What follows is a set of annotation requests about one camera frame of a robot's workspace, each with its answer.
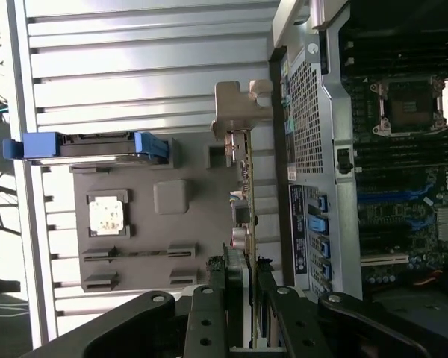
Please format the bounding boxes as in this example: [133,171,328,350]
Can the grey parts rack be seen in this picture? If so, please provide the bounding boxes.
[69,136,255,298]

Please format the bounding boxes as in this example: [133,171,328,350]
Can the white expansion slot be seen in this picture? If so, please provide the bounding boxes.
[360,251,410,268]

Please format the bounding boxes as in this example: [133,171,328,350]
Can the green motherboard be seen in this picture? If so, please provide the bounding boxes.
[339,33,448,286]

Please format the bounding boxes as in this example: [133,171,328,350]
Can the silver CPU chip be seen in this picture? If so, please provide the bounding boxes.
[88,195,126,236]

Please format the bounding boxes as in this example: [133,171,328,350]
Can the blue expansion slot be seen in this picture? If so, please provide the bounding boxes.
[358,184,440,204]

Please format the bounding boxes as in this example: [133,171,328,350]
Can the open black PC case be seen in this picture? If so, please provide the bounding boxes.
[268,0,448,303]

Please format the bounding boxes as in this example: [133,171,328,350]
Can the CPU socket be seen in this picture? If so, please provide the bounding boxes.
[371,76,447,135]

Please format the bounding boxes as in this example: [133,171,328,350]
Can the yellow red power wires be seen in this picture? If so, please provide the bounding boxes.
[408,266,445,288]

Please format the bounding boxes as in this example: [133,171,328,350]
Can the hard disk with blue bracket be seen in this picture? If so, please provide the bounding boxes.
[2,131,171,167]

